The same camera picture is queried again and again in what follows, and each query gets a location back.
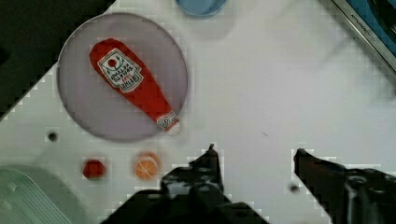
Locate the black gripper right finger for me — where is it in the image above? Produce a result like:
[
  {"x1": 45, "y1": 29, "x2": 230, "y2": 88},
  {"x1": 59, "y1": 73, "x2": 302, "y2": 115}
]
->
[{"x1": 293, "y1": 148, "x2": 396, "y2": 224}]

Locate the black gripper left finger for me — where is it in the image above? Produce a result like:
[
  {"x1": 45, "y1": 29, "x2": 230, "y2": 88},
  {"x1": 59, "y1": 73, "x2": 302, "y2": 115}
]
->
[{"x1": 161, "y1": 143, "x2": 224, "y2": 194}]

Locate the red ketchup bottle toy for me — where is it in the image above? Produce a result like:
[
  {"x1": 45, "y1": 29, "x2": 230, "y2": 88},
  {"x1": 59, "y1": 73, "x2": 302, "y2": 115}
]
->
[{"x1": 89, "y1": 38, "x2": 180, "y2": 134}]

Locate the grey round plate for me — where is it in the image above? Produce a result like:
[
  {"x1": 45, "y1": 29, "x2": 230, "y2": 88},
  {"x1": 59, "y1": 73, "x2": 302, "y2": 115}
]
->
[{"x1": 57, "y1": 13, "x2": 189, "y2": 142}]

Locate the orange slice toy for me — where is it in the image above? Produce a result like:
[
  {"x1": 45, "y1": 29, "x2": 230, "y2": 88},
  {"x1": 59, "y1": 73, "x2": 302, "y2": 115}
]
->
[{"x1": 134, "y1": 152, "x2": 161, "y2": 181}]

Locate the red tomato toy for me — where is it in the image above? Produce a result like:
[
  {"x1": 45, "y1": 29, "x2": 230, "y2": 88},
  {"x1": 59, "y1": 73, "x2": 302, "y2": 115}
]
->
[{"x1": 82, "y1": 160, "x2": 106, "y2": 179}]

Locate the blue bowl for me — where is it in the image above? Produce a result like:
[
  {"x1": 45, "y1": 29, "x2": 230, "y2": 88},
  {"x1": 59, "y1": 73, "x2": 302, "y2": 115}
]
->
[{"x1": 175, "y1": 0, "x2": 228, "y2": 17}]

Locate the green perforated basket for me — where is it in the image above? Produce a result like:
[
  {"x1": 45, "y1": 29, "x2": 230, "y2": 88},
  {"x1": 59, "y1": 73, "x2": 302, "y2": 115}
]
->
[{"x1": 0, "y1": 169, "x2": 72, "y2": 224}]

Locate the black toaster oven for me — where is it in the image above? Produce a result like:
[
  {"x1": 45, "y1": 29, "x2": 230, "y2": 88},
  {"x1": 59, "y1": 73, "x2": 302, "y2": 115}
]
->
[{"x1": 330, "y1": 0, "x2": 396, "y2": 71}]

